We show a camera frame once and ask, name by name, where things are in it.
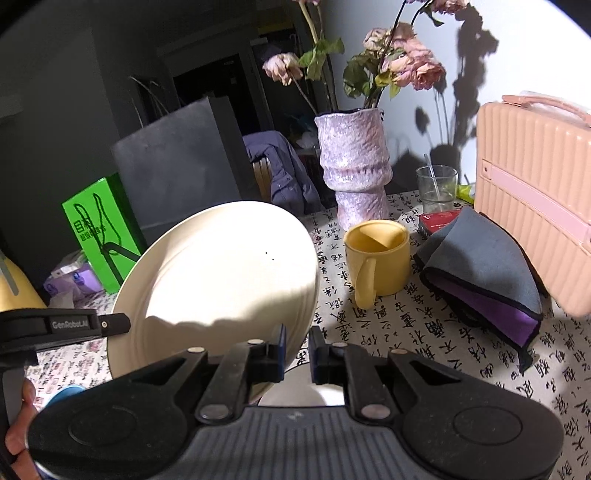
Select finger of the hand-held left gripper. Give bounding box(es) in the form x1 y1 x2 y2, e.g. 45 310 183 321
97 313 132 335

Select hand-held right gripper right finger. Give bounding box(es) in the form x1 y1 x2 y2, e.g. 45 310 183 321
308 325 476 421

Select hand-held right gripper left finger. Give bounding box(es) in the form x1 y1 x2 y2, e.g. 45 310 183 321
115 323 289 423

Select white dish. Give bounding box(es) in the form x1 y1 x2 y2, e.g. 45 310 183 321
257 383 345 408

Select blue bowl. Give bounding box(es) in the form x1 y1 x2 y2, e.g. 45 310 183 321
46 385 88 409

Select large cream plate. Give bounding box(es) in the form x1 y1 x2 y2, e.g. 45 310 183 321
108 200 319 402

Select person's left hand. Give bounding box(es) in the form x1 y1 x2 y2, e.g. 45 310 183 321
4 377 42 480

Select yellow thermos jug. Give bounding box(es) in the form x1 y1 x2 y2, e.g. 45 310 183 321
0 251 47 312

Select green paper bag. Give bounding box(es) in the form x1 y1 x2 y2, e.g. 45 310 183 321
62 173 146 295

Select calligraphy printed tablecloth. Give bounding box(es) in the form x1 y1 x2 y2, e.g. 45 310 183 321
25 187 591 480

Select yellow mug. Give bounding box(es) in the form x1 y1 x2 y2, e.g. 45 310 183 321
343 220 411 310

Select wooden chair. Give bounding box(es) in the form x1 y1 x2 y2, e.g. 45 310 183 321
252 157 273 201

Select red flat box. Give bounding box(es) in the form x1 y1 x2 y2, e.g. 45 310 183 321
419 210 462 238

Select dark blue jacket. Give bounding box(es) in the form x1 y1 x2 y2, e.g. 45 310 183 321
242 130 324 215

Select grey paper bag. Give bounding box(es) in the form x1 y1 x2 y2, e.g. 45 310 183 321
111 76 252 234

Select grey and purple cloth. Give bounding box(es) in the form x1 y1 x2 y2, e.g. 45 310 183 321
412 206 544 374

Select clear drinking glass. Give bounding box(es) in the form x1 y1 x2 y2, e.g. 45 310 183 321
416 165 459 214

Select purple textured vase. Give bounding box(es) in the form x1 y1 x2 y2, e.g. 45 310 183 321
314 108 394 232

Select white stirring stick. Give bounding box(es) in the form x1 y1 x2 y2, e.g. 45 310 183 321
422 153 441 199

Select pink ribbed case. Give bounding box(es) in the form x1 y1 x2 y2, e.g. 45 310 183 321
475 95 591 317

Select dried pink roses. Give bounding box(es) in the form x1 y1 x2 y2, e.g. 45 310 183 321
262 0 472 116

